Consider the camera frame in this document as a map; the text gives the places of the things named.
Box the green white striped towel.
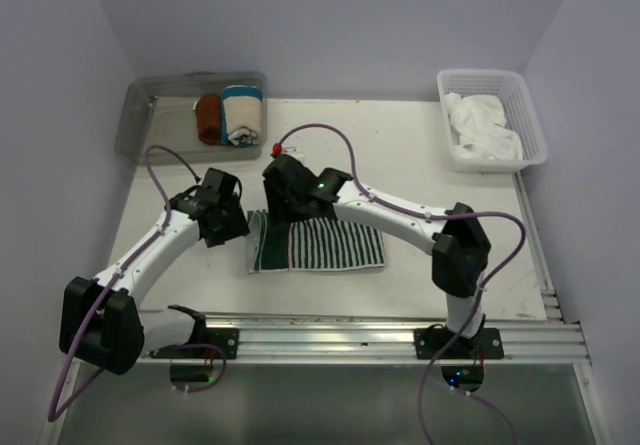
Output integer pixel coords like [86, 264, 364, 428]
[246, 210, 386, 273]

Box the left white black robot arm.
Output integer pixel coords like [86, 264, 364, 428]
[59, 168, 249, 375]

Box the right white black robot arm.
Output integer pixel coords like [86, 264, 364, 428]
[263, 155, 491, 358]

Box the clear grey plastic bin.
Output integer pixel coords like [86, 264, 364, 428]
[115, 71, 267, 166]

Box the brown rolled towel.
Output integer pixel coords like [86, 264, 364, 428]
[195, 94, 222, 145]

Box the beige teal rolled towel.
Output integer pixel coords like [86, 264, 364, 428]
[221, 85, 263, 148]

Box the white crumpled towel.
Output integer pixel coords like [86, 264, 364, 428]
[444, 93, 523, 161]

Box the white plastic basket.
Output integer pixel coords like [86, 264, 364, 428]
[437, 69, 548, 174]

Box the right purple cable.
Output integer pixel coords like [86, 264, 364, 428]
[276, 123, 528, 445]

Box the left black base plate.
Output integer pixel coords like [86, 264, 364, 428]
[149, 328, 240, 360]

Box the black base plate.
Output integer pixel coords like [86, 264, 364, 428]
[149, 328, 240, 360]
[413, 324, 505, 360]

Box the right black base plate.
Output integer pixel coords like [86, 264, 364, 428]
[413, 324, 505, 360]

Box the aluminium mounting rail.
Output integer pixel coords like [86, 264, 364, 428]
[156, 314, 590, 366]

